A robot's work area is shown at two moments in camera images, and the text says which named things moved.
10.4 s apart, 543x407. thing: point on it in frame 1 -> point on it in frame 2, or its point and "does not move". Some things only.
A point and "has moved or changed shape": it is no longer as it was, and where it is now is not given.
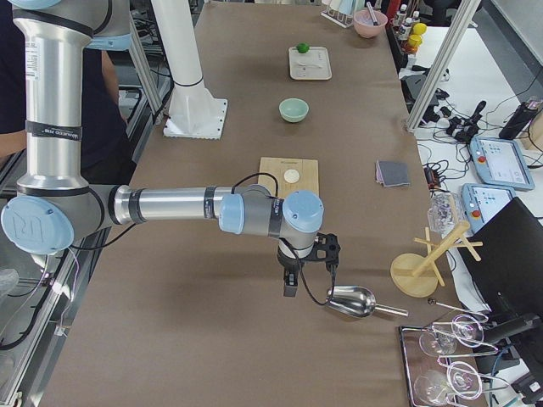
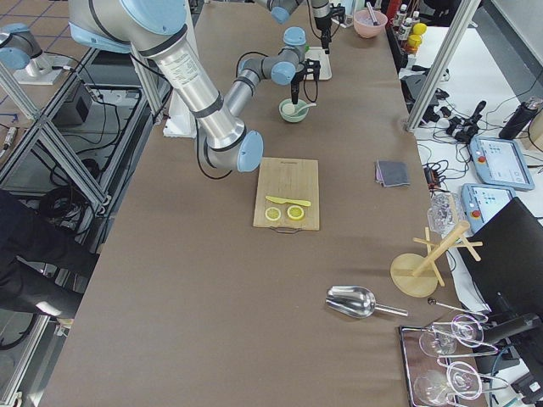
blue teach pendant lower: [480, 202] does not move
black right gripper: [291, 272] -> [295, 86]
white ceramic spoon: [303, 66] has moved or changed shape
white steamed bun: [291, 175] -> [288, 108]
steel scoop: [357, 302] does not move
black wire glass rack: [433, 382] does not move
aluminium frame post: [466, 11] does not move
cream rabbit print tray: [313, 64] does not move
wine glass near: [462, 380] does not move
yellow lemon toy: [419, 28] does not move
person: [108, 153] -> [23, 287]
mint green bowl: [293, 109] does not move
